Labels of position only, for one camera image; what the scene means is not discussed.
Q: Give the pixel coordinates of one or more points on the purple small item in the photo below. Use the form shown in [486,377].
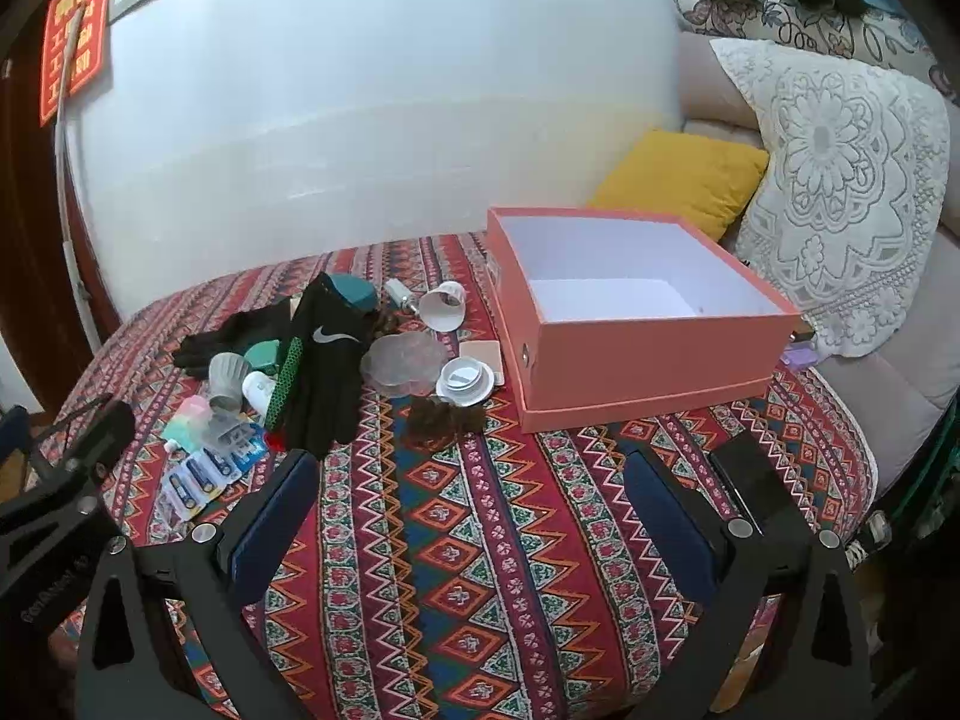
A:
[799,356]

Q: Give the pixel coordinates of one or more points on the yellow pillow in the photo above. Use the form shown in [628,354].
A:
[675,172]

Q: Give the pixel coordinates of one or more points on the white lace cushion cover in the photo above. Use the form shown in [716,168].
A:
[825,187]

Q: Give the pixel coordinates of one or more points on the small white roller bottle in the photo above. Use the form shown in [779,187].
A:
[397,291]

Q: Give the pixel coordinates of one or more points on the teal glasses case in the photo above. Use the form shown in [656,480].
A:
[354,291]

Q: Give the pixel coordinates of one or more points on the red wall poster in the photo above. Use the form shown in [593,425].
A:
[94,30]

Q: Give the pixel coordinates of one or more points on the beige sofa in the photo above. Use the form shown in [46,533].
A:
[900,405]

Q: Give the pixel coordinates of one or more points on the white pole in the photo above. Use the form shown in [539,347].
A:
[71,45]

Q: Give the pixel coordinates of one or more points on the grey ribbed cup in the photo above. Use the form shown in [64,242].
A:
[227,382]

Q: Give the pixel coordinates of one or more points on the white paper cup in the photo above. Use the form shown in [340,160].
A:
[442,307]

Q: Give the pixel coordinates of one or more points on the dark brown door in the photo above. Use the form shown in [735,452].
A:
[30,240]

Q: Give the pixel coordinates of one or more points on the red patterned blanket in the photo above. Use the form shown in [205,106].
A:
[465,577]

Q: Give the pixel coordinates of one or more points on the dark bag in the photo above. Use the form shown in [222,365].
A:
[930,465]

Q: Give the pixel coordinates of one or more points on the white round jar lid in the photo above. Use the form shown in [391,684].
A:
[465,379]

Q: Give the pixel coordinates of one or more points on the teal round tin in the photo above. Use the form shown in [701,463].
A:
[262,352]

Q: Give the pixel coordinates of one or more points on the black phone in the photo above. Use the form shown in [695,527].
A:
[750,472]

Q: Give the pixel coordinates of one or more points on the pink shoe box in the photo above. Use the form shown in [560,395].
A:
[637,360]

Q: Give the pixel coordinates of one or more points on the tan flat pad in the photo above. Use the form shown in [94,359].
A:
[484,351]

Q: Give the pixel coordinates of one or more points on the floral folded quilt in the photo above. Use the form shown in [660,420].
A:
[825,26]

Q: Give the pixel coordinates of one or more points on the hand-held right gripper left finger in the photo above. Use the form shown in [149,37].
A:
[277,510]

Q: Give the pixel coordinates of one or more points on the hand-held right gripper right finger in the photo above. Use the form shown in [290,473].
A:
[667,532]

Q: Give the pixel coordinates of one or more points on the clear plastic lid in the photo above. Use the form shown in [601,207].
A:
[401,364]

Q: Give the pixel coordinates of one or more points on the brown small box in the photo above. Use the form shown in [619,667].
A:
[806,330]

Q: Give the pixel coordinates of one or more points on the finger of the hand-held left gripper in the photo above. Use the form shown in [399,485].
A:
[11,435]
[105,431]

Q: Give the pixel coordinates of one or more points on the black knit glove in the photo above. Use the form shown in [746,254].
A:
[225,341]

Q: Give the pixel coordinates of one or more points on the brown hairpiece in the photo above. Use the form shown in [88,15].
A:
[442,420]

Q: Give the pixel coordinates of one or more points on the black Nike sock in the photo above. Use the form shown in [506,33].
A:
[322,360]

